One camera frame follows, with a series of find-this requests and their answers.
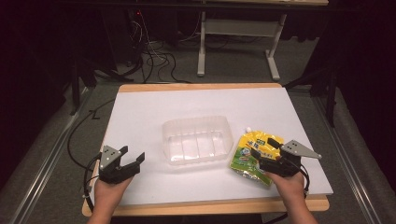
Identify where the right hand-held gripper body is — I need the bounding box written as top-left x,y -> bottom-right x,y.
259,139 -> 323,178

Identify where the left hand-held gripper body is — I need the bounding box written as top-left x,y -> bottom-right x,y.
98,145 -> 142,185

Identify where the yellow spout pouch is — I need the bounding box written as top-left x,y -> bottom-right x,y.
229,127 -> 285,188

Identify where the clear plastic container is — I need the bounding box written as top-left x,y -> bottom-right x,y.
162,115 -> 234,166

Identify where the person's left hand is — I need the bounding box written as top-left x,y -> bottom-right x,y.
93,175 -> 134,209

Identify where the person's right hand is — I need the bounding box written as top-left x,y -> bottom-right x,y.
264,170 -> 306,204

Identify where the white table mat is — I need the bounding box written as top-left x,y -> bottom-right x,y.
88,87 -> 334,207

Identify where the black stand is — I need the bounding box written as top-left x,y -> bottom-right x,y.
68,55 -> 94,116
283,68 -> 339,129

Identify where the wooden table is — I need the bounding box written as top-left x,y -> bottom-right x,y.
81,82 -> 331,217

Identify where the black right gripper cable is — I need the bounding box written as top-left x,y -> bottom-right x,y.
263,164 -> 311,224

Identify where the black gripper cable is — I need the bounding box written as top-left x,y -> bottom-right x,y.
263,164 -> 311,224
66,98 -> 117,213

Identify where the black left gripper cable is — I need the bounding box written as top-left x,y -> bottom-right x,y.
66,98 -> 117,213

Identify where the metal floor rail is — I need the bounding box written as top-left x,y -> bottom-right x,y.
289,88 -> 387,224
10,87 -> 94,224

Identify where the tangle of floor cables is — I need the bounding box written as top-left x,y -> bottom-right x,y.
92,8 -> 204,85

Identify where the white metal desk frame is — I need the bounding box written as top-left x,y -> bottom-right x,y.
196,0 -> 330,82

